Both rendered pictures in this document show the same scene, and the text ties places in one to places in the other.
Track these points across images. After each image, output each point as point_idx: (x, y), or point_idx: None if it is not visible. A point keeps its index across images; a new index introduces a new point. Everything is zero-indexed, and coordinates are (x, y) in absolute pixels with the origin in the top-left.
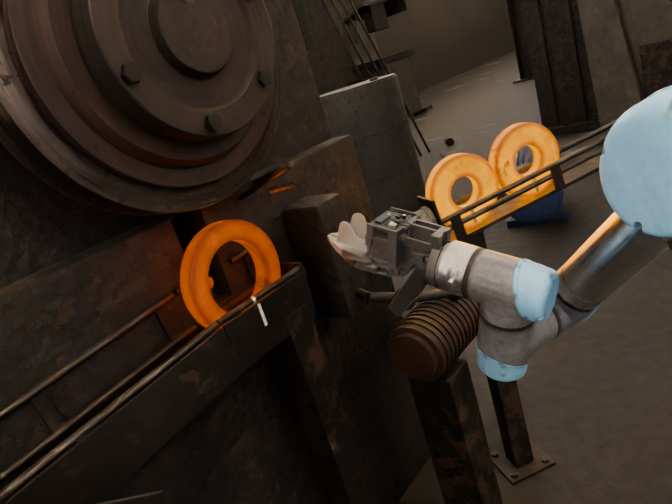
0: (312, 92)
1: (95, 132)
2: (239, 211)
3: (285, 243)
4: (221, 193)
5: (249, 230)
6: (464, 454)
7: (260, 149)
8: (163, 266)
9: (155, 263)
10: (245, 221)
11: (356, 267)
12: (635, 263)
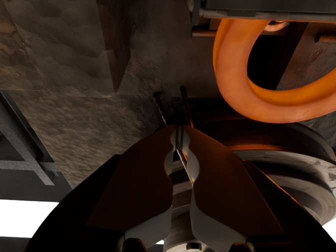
0: (32, 115)
1: (322, 210)
2: (191, 77)
3: (134, 3)
4: (256, 153)
5: (242, 103)
6: None
7: (181, 165)
8: (316, 68)
9: (319, 74)
10: (239, 112)
11: (324, 234)
12: None
